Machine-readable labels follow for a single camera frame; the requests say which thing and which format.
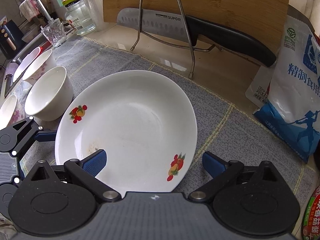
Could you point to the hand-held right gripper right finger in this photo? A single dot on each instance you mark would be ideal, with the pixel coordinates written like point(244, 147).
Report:
point(213, 162)

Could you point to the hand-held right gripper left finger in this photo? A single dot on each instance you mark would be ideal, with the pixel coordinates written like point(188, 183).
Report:
point(96, 161)

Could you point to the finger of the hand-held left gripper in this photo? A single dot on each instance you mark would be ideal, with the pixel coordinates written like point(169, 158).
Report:
point(46, 136)

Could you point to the white ceramic bowl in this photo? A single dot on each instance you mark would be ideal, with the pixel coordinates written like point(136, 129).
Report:
point(47, 92)
point(8, 112)
point(37, 65)

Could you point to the white plate fruit print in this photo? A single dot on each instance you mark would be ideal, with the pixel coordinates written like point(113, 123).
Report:
point(130, 120)

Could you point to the grey checked towel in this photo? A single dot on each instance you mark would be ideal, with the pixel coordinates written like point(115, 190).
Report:
point(225, 135)

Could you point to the white colander basket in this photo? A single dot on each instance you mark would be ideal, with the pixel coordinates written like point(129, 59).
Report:
point(21, 67)

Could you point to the stainless steel sink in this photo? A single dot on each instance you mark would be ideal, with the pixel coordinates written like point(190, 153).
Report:
point(18, 58)

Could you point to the white seasoning bag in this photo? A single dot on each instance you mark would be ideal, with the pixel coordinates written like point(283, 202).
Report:
point(258, 90)

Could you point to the red basin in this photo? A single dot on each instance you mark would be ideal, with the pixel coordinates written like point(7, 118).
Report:
point(40, 48)

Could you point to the clear glass mug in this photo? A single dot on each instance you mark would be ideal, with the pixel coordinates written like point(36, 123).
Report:
point(53, 33)

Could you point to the black air fryer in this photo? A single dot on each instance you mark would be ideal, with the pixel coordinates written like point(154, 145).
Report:
point(10, 40)

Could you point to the blue white salt bag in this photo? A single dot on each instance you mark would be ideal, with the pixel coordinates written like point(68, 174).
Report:
point(295, 92)

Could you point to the green lid sauce jar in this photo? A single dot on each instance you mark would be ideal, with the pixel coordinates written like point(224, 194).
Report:
point(312, 217)

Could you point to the glass jar yellow lid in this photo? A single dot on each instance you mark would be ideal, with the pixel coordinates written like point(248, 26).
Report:
point(80, 20)

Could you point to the metal faucet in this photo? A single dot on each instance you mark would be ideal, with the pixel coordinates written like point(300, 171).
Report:
point(46, 12)

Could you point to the striped dish cloth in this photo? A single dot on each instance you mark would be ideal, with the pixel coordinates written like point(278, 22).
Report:
point(27, 8)

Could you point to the bamboo cutting board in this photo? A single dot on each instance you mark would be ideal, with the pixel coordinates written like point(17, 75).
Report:
point(225, 2)

